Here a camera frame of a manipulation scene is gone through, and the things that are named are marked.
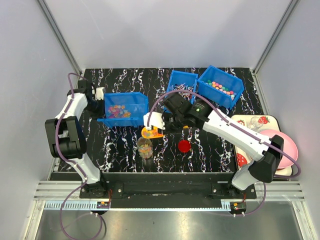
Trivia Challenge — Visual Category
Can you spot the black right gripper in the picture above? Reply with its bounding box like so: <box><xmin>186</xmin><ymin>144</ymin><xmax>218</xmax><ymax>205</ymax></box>
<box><xmin>157</xmin><ymin>112</ymin><xmax>186</xmax><ymax>135</ymax></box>

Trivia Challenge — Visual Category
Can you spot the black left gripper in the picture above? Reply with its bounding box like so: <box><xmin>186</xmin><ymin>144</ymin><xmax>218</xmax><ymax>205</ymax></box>
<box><xmin>84</xmin><ymin>97</ymin><xmax>107</xmax><ymax>122</ymax></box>

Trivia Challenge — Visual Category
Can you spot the blue bin with star candies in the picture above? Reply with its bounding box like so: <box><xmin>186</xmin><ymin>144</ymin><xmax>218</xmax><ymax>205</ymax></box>
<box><xmin>97</xmin><ymin>92</ymin><xmax>149</xmax><ymax>128</ymax></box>

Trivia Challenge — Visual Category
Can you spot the yellow plastic scoop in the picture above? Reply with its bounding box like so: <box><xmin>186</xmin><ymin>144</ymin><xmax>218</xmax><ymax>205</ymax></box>
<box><xmin>141</xmin><ymin>126</ymin><xmax>191</xmax><ymax>140</ymax></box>

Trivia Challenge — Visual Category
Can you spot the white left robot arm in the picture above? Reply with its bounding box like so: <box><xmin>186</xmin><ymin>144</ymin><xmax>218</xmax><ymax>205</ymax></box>
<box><xmin>44</xmin><ymin>78</ymin><xmax>108</xmax><ymax>198</ymax></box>

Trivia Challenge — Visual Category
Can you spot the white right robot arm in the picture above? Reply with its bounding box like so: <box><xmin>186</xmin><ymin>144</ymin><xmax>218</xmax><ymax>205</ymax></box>
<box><xmin>163</xmin><ymin>92</ymin><xmax>284</xmax><ymax>199</ymax></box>

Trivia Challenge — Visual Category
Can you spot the blue bin with flower candies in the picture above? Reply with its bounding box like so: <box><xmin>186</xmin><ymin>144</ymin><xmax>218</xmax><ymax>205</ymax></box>
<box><xmin>197</xmin><ymin>65</ymin><xmax>245</xmax><ymax>110</ymax></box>

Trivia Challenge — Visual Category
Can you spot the blue bin with lollipops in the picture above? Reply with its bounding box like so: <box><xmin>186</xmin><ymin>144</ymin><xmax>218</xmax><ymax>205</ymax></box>
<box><xmin>164</xmin><ymin>69</ymin><xmax>199</xmax><ymax>106</ymax></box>

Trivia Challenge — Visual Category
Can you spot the red jar lid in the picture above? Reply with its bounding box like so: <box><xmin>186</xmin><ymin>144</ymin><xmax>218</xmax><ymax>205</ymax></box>
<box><xmin>178</xmin><ymin>140</ymin><xmax>191</xmax><ymax>153</ymax></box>

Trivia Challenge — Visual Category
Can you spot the clear plastic jar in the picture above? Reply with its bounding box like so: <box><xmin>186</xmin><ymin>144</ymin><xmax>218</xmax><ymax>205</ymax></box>
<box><xmin>137</xmin><ymin>137</ymin><xmax>153</xmax><ymax>159</ymax></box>

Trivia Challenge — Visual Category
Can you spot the clear glass cup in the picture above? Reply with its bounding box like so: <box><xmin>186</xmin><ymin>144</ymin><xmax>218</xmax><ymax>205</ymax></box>
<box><xmin>247</xmin><ymin>116</ymin><xmax>263</xmax><ymax>131</ymax></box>

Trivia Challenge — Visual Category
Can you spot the strawberry print tray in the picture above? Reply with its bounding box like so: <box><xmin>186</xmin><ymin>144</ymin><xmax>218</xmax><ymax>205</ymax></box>
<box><xmin>231</xmin><ymin>115</ymin><xmax>293</xmax><ymax>179</ymax></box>

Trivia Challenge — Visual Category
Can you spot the pink plate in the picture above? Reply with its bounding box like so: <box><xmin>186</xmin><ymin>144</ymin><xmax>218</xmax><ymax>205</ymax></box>
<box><xmin>259</xmin><ymin>129</ymin><xmax>299</xmax><ymax>170</ymax></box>

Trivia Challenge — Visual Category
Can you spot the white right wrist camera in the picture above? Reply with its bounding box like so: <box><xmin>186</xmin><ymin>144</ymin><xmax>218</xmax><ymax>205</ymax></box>
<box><xmin>143</xmin><ymin>112</ymin><xmax>166</xmax><ymax>131</ymax></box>

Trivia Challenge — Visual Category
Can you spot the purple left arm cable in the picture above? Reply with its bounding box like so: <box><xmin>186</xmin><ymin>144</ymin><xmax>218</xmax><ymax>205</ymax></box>
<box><xmin>54</xmin><ymin>72</ymin><xmax>108</xmax><ymax>238</ymax></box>

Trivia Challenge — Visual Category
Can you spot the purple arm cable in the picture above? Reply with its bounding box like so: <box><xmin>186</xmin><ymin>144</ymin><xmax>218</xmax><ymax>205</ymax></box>
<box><xmin>54</xmin><ymin>72</ymin><xmax>108</xmax><ymax>238</ymax></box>
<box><xmin>146</xmin><ymin>89</ymin><xmax>302</xmax><ymax>217</ymax></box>

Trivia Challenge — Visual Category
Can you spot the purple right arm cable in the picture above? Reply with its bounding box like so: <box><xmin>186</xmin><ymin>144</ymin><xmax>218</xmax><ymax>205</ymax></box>
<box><xmin>146</xmin><ymin>89</ymin><xmax>302</xmax><ymax>217</ymax></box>

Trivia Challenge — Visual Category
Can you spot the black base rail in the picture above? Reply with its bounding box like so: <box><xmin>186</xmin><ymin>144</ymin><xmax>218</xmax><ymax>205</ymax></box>
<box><xmin>79</xmin><ymin>172</ymin><xmax>257</xmax><ymax>210</ymax></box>

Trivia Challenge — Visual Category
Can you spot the aluminium corner post left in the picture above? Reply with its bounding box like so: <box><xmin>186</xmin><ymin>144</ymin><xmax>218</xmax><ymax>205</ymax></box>
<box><xmin>35</xmin><ymin>0</ymin><xmax>82</xmax><ymax>74</ymax></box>

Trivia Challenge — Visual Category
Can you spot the aluminium corner post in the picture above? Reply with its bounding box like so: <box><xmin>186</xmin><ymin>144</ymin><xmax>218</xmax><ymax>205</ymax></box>
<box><xmin>252</xmin><ymin>0</ymin><xmax>300</xmax><ymax>74</ymax></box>
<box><xmin>35</xmin><ymin>0</ymin><xmax>82</xmax><ymax>74</ymax></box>

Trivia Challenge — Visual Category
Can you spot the aluminium corner post right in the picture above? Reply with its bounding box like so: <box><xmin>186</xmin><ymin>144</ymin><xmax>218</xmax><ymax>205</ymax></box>
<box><xmin>252</xmin><ymin>0</ymin><xmax>300</xmax><ymax>74</ymax></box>

